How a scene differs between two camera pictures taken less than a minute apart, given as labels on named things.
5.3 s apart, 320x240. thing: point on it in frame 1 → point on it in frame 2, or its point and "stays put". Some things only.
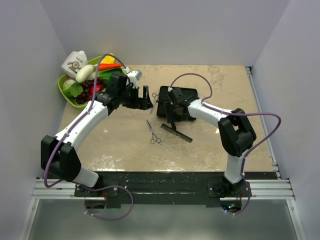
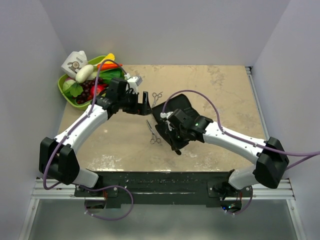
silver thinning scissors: (154, 138) stays put
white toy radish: (83, 74) stays put
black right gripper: (171, 117) → (170, 131)
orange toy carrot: (102, 66) stays put
